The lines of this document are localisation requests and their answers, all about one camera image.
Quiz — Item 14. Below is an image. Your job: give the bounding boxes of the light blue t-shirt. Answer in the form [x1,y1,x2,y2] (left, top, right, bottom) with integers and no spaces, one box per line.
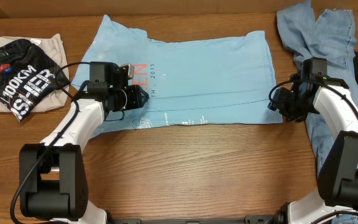
[71,16,282,134]

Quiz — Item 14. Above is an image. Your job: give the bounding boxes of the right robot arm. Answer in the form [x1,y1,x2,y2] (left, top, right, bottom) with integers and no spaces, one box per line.
[268,57,358,223]

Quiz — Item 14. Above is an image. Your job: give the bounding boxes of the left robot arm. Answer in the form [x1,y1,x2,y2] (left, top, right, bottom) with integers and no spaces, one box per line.
[10,62,149,223]

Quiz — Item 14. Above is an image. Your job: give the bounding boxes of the blue denim jeans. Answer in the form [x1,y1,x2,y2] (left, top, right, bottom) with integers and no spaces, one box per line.
[275,0,358,224]

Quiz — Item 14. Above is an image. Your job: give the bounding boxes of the beige folded garment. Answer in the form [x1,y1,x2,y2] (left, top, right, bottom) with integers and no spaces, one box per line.
[0,34,68,113]

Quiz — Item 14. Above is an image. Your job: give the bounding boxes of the black printed t-shirt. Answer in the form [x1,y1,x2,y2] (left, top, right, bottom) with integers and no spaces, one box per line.
[0,39,70,121]

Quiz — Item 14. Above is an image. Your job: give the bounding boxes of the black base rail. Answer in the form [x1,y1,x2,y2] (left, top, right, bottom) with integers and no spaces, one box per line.
[107,215,273,224]

